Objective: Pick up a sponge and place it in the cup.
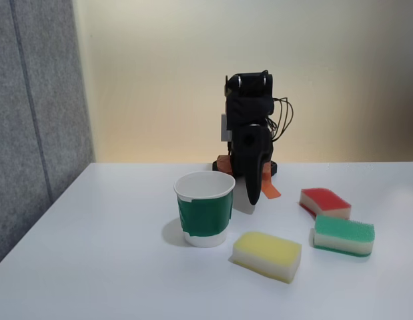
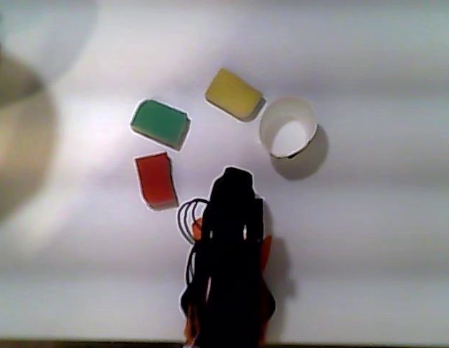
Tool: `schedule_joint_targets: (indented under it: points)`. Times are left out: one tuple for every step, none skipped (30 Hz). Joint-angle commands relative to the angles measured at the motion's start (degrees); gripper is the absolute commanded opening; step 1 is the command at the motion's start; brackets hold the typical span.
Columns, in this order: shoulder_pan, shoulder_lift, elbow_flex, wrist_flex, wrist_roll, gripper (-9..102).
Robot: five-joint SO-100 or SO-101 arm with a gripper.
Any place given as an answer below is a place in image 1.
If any red and white sponge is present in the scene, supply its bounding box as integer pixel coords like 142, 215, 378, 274
298, 187, 352, 220

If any white paper cup green tape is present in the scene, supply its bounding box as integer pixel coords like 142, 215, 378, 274
173, 170, 236, 249

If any yellow and white sponge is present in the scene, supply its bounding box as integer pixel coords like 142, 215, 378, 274
231, 231, 303, 285

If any green and white sponge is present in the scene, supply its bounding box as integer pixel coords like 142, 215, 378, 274
313, 214, 376, 258

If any gray felt partition panel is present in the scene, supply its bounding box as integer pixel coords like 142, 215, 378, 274
0, 0, 95, 271

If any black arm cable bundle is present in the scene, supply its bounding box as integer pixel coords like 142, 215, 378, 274
268, 96, 296, 141

